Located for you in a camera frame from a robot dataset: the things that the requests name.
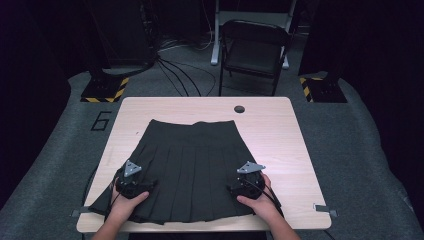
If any grey table bracket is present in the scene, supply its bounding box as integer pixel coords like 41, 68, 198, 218
70, 206, 92, 218
313, 203, 339, 218

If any black folding chair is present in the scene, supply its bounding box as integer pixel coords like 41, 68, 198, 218
218, 19, 294, 98

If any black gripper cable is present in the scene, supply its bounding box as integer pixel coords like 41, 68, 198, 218
103, 176, 125, 223
240, 178, 284, 218

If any bundle of black floor cables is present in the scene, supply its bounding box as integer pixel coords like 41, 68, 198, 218
146, 33, 218, 98

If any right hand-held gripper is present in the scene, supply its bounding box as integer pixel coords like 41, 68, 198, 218
226, 160, 267, 201

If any person's right hand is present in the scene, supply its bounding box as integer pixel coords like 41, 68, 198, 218
236, 172, 284, 225

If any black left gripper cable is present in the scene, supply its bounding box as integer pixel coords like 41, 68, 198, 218
103, 176, 125, 223

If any black stand base striped edge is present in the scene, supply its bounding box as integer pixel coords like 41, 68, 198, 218
79, 68, 130, 104
298, 71, 348, 104

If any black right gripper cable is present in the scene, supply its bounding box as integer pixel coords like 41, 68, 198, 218
240, 178, 284, 218

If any black pleated skirt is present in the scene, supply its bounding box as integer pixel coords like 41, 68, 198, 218
88, 118, 260, 226

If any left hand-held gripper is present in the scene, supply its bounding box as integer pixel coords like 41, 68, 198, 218
115, 159, 158, 200

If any person's left hand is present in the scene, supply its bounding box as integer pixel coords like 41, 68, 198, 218
109, 178, 150, 228

